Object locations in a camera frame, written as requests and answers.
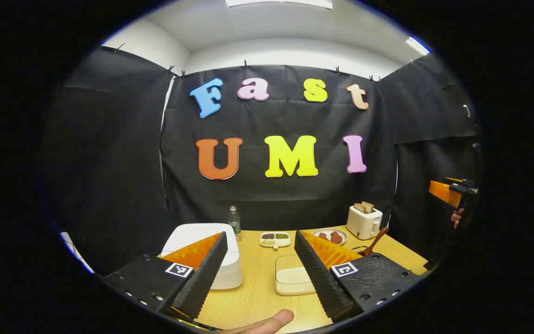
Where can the white round plate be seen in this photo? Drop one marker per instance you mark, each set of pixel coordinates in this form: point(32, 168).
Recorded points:
point(345, 236)

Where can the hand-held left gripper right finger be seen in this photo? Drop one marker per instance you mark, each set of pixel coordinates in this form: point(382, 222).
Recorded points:
point(322, 283)

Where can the white toaster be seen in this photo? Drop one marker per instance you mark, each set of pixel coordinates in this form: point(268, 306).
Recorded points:
point(362, 225)

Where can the brown meat piece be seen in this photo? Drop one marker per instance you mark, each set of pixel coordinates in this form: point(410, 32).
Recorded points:
point(323, 236)
point(336, 237)

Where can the brown wooden spoon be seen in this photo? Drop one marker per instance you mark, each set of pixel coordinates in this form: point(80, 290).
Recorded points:
point(378, 240)

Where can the black backdrop cloth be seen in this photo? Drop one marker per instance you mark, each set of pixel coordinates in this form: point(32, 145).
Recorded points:
point(109, 162)

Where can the white divided grain dish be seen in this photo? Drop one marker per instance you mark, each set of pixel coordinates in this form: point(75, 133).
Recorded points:
point(275, 239)

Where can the green label plastic bottle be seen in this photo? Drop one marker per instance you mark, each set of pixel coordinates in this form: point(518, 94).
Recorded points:
point(234, 222)

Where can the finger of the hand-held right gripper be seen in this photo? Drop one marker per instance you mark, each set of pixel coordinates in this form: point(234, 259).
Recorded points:
point(443, 191)

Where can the toast bread slice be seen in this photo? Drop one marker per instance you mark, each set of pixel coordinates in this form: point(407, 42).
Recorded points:
point(359, 208)
point(369, 206)

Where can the white box of rice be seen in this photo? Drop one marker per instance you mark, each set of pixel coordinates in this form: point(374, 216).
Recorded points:
point(290, 278)

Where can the white rice cooker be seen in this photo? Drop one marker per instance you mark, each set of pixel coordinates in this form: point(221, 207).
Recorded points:
point(230, 273)

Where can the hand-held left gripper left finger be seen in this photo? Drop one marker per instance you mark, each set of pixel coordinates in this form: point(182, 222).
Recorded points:
point(204, 278)

